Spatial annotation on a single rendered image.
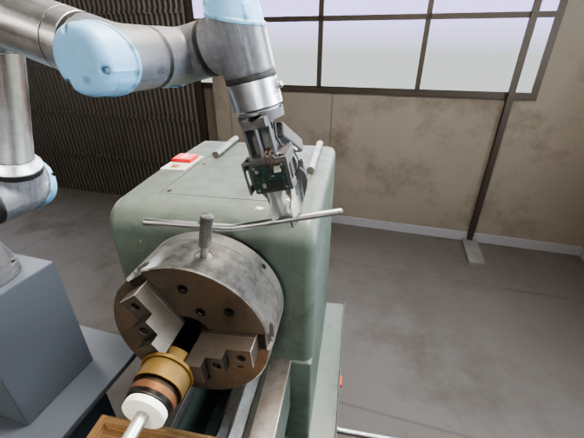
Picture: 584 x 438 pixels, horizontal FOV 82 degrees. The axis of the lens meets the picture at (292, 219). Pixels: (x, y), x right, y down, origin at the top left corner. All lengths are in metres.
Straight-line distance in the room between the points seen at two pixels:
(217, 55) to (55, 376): 0.91
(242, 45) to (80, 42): 0.18
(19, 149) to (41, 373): 0.54
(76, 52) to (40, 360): 0.80
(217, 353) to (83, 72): 0.45
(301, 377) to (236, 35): 0.78
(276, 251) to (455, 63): 2.44
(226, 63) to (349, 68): 2.47
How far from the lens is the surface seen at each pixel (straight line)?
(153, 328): 0.63
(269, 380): 0.88
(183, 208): 0.77
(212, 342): 0.64
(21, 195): 0.97
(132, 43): 0.45
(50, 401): 1.16
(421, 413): 1.96
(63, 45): 0.46
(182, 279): 0.61
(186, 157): 1.07
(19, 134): 0.92
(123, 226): 0.83
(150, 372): 0.61
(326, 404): 1.24
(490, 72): 2.98
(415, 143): 3.03
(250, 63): 0.49
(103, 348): 1.23
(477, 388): 2.15
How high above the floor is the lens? 1.57
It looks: 28 degrees down
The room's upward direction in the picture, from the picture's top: straight up
